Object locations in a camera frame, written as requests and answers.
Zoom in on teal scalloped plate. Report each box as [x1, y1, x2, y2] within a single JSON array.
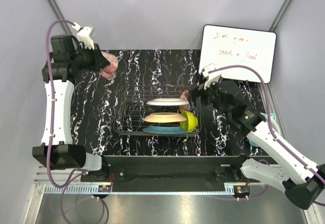
[[143, 124, 187, 135]]

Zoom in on white watermelon pattern plate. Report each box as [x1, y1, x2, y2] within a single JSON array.
[[146, 98, 190, 106]]

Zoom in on orange bird plate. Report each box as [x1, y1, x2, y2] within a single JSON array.
[[143, 112, 186, 123]]

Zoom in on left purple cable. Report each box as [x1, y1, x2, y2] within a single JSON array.
[[44, 19, 110, 222]]

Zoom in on purple cable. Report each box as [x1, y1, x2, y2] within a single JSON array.
[[209, 65, 325, 207], [44, 19, 110, 222]]

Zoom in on black marble pattern mat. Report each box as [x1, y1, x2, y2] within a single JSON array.
[[71, 49, 265, 156]]

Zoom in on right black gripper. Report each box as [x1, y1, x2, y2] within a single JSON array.
[[184, 78, 231, 117]]

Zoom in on white whiteboard with red writing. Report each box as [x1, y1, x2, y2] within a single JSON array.
[[199, 24, 277, 83]]

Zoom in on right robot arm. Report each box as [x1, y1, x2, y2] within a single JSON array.
[[189, 81, 324, 210]]

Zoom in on red patterned blue zigzag bowl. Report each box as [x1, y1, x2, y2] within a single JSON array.
[[180, 90, 190, 103]]

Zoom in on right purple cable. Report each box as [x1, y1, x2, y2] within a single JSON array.
[[209, 65, 325, 207]]

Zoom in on pink mug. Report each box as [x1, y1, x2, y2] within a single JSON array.
[[99, 52, 118, 80]]

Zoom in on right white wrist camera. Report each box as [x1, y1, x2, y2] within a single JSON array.
[[202, 63, 221, 90]]

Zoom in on black wire dish rack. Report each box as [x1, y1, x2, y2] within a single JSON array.
[[114, 84, 202, 137]]

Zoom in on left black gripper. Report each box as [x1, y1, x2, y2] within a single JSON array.
[[70, 42, 111, 72]]

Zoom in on teal headphones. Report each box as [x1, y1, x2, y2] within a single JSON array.
[[248, 113, 281, 147]]

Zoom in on grey slotted cable duct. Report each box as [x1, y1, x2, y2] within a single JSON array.
[[45, 183, 250, 196]]

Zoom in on lime green bowl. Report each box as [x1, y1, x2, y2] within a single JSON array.
[[180, 111, 198, 132]]

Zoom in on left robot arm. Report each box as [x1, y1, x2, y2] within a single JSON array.
[[32, 34, 110, 181]]

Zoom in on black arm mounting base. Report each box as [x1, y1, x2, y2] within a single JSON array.
[[80, 155, 279, 186]]

